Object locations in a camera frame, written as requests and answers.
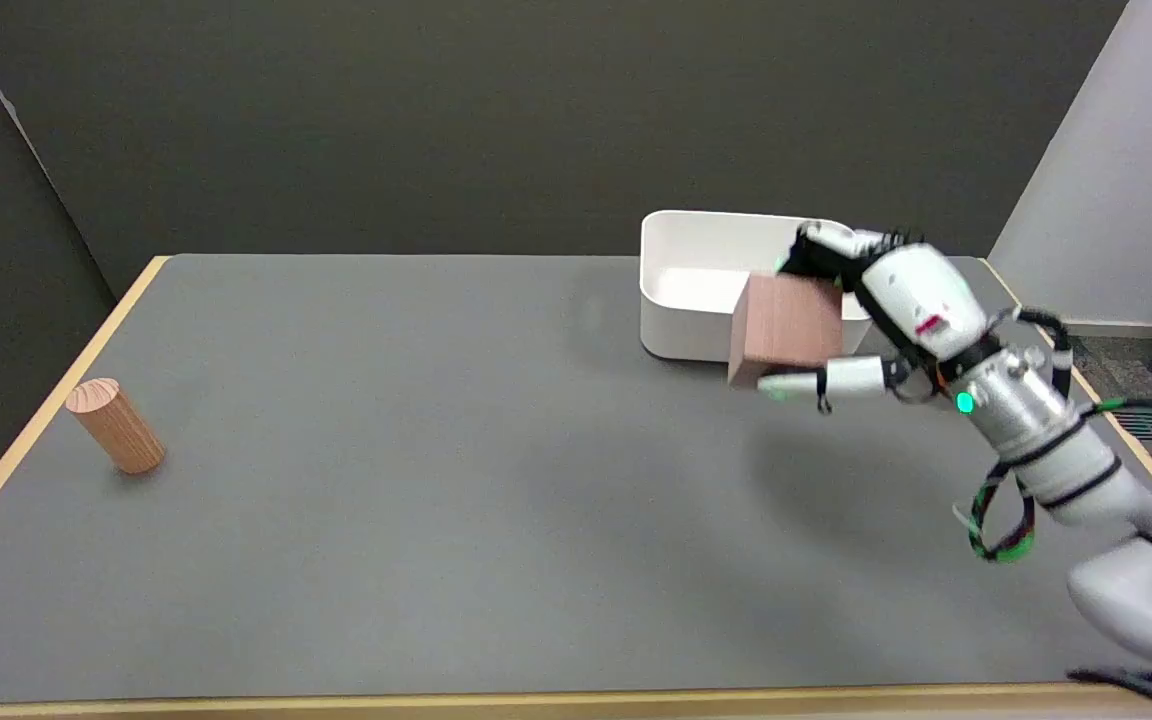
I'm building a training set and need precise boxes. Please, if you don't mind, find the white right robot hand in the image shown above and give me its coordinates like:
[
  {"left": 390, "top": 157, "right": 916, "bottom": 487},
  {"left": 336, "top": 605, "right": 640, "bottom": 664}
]
[{"left": 758, "top": 222, "right": 1001, "bottom": 413}]

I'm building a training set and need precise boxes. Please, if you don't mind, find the wooden cube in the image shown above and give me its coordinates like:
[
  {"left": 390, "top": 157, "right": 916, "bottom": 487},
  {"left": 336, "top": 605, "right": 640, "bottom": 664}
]
[{"left": 727, "top": 273, "right": 845, "bottom": 390}]

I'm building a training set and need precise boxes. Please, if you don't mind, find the white plastic box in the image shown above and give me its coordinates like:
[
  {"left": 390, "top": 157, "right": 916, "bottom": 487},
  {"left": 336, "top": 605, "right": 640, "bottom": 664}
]
[{"left": 639, "top": 209, "right": 874, "bottom": 363}]

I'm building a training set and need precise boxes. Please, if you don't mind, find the wooden cylinder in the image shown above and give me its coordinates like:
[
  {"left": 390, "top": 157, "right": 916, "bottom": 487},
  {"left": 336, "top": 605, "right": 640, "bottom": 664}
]
[{"left": 66, "top": 378, "right": 167, "bottom": 475}]

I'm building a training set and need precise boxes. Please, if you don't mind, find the black cable with coloured wires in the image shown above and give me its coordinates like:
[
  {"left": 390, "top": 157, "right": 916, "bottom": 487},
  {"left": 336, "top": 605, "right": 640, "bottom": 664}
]
[{"left": 966, "top": 308, "right": 1152, "bottom": 563}]

